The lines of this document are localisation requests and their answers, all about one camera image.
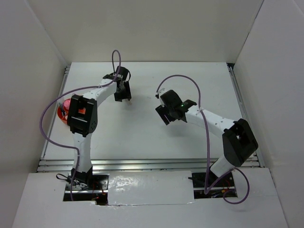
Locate aluminium left rail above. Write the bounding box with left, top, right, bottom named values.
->
left=39, top=65, right=71, bottom=159

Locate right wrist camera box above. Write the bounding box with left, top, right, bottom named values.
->
left=155, top=88, right=167, bottom=107

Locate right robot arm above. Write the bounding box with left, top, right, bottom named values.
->
left=156, top=89, right=258, bottom=186

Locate aluminium front rail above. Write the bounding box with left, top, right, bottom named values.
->
left=37, top=158, right=259, bottom=172

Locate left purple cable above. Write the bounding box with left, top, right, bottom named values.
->
left=39, top=49, right=122, bottom=201

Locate pink round container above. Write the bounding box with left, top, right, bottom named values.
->
left=63, top=99, right=71, bottom=111

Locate aluminium rail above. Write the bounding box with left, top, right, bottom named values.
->
left=227, top=63, right=266, bottom=168
left=37, top=158, right=259, bottom=172
left=39, top=65, right=71, bottom=159

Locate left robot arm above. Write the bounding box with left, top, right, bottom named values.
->
left=67, top=67, right=132, bottom=190

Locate aluminium right rail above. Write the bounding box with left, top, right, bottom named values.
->
left=227, top=63, right=266, bottom=168

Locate orange round pen holder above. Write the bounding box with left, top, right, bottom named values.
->
left=57, top=107, right=68, bottom=125

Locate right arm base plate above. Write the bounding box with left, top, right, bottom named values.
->
left=188, top=172, right=237, bottom=199

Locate white cover sheet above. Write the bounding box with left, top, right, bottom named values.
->
left=108, top=171, right=195, bottom=206

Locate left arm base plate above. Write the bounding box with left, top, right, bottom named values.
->
left=56, top=173, right=109, bottom=206

